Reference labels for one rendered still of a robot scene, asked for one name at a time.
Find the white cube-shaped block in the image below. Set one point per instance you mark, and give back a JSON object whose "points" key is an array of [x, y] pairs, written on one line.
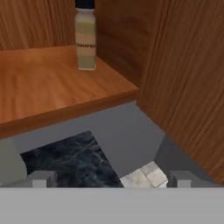
{"points": [[147, 176]]}

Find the wooden cabinet door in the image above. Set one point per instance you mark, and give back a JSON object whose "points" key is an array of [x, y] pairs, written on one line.
{"points": [[189, 75]]}

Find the wooden cabinet body with shelf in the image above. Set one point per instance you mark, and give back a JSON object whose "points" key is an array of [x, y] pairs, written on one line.
{"points": [[52, 84]]}

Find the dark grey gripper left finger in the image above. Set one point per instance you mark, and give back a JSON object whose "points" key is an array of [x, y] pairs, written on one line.
{"points": [[40, 178]]}

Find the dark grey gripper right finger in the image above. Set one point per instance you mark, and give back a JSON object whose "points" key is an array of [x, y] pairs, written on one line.
{"points": [[180, 177]]}

